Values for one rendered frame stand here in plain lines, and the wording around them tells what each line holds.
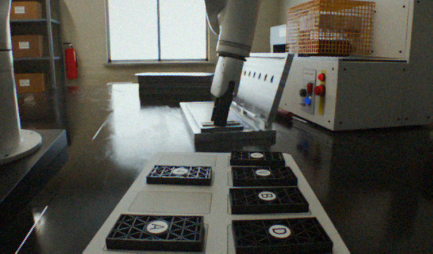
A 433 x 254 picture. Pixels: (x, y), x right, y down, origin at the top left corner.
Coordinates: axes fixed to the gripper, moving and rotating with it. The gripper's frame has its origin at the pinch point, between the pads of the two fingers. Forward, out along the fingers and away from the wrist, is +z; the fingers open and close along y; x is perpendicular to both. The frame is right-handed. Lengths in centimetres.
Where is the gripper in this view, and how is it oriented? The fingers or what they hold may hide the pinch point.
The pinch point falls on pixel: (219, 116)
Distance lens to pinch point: 73.4
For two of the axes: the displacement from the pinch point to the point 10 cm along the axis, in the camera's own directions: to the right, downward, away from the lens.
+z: -2.1, 9.7, 1.4
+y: 2.0, 1.9, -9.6
